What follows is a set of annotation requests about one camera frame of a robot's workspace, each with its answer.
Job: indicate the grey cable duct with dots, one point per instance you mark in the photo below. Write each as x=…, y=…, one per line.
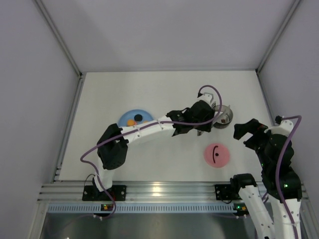
x=134, y=208

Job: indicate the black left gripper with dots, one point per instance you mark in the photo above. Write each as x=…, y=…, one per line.
x=206, y=123

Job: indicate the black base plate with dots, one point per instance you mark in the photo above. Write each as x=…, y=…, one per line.
x=117, y=192
x=225, y=192

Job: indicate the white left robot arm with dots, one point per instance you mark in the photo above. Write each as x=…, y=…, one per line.
x=112, y=154

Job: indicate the black round food piece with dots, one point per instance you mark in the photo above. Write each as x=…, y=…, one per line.
x=138, y=117

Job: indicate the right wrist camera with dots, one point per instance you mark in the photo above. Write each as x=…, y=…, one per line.
x=284, y=128

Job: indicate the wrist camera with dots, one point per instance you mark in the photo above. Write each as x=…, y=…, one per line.
x=207, y=97
x=284, y=128

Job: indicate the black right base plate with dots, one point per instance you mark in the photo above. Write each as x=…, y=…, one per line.
x=225, y=192

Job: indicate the steel lunch box bowl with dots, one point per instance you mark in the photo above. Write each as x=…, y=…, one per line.
x=227, y=114

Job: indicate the blue plate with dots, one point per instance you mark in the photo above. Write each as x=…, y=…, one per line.
x=147, y=117

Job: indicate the left aluminium frame post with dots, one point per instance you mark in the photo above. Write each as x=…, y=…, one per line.
x=58, y=37

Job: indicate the pink lid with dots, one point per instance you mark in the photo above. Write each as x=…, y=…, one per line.
x=216, y=155

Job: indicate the aluminium frame post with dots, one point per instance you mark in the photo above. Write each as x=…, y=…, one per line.
x=278, y=34
x=58, y=37

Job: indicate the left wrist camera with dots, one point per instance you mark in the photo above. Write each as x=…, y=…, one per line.
x=207, y=97

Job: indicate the right aluminium frame post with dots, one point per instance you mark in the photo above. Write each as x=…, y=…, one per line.
x=278, y=34

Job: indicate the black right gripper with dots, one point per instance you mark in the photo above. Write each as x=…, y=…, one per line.
x=251, y=139

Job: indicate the orange fish-shaped food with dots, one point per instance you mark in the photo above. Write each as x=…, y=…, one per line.
x=131, y=122

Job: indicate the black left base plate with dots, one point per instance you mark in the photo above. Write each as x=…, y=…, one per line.
x=117, y=192

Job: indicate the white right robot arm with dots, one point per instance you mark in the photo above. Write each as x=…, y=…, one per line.
x=274, y=149

